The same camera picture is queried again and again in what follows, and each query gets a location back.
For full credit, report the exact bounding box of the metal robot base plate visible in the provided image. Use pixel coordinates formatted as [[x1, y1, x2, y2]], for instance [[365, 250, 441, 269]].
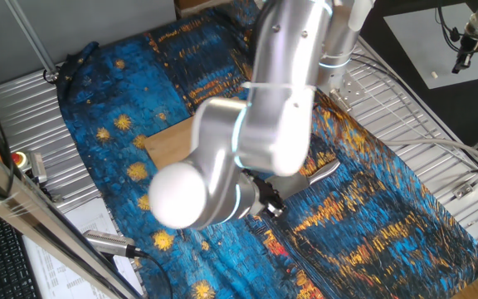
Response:
[[329, 68, 375, 114]]

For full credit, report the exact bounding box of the red emergency stop button box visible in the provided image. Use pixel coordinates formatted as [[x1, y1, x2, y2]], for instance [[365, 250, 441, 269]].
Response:
[[10, 149, 48, 184]]

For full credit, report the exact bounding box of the printed white paper sheet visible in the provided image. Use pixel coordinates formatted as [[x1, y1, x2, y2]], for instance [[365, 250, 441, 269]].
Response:
[[22, 198, 144, 299]]

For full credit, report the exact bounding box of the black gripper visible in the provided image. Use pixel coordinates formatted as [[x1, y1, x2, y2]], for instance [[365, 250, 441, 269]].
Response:
[[250, 174, 286, 219]]

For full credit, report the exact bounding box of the black camera cable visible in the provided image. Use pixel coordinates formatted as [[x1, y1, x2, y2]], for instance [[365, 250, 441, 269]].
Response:
[[133, 248, 174, 299]]

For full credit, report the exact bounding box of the black background cable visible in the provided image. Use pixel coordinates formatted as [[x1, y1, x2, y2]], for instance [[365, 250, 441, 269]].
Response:
[[435, 0, 478, 55]]

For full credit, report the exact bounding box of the steel cleaver knife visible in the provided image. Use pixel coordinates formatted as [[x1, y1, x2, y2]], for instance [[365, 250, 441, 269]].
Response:
[[266, 159, 342, 201]]

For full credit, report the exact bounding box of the grey metal rod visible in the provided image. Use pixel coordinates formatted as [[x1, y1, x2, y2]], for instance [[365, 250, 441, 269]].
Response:
[[5, 0, 61, 83]]

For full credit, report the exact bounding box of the aluminium frame beam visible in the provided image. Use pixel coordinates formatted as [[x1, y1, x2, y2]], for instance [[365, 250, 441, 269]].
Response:
[[0, 135, 143, 299]]

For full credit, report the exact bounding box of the white cable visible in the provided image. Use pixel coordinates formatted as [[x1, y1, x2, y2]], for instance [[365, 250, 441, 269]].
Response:
[[349, 53, 478, 169]]

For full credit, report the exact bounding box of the starry night print tablecloth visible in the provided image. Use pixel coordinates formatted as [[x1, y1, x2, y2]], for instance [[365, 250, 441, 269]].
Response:
[[56, 0, 478, 299]]

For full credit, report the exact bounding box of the bamboo cutting board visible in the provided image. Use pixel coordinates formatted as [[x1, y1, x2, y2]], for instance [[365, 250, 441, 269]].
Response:
[[144, 115, 198, 170]]

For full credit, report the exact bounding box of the background robot end effector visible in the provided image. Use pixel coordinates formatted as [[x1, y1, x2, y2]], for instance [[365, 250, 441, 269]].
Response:
[[450, 0, 478, 76]]

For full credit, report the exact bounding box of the grey mat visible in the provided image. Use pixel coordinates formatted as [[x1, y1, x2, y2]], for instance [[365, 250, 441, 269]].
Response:
[[383, 2, 478, 91]]

